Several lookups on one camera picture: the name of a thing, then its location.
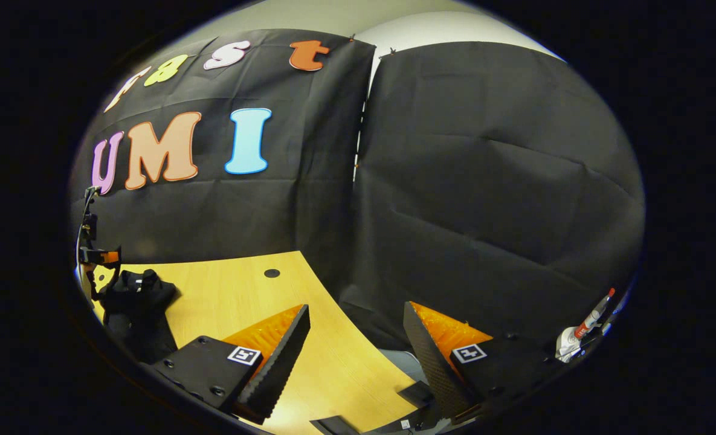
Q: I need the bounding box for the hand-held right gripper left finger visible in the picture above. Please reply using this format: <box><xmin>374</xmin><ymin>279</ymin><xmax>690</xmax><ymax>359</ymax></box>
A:
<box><xmin>151</xmin><ymin>303</ymin><xmax>311</xmax><ymax>425</ymax></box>

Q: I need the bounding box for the white bottle red cap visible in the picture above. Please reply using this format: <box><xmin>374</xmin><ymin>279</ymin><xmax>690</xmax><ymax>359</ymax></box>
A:
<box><xmin>555</xmin><ymin>288</ymin><xmax>617</xmax><ymax>363</ymax></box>

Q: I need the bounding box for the black garment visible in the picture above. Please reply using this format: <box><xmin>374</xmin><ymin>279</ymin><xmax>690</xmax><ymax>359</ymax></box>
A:
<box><xmin>101</xmin><ymin>269</ymin><xmax>180</xmax><ymax>364</ymax></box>

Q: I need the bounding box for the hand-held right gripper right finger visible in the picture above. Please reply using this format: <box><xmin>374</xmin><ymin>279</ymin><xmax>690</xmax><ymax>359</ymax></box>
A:
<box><xmin>403</xmin><ymin>300</ymin><xmax>567</xmax><ymax>422</ymax></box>

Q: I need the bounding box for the black backdrop cloth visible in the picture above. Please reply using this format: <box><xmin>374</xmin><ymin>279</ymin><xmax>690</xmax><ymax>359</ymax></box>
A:
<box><xmin>71</xmin><ymin>27</ymin><xmax>647</xmax><ymax>357</ymax></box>

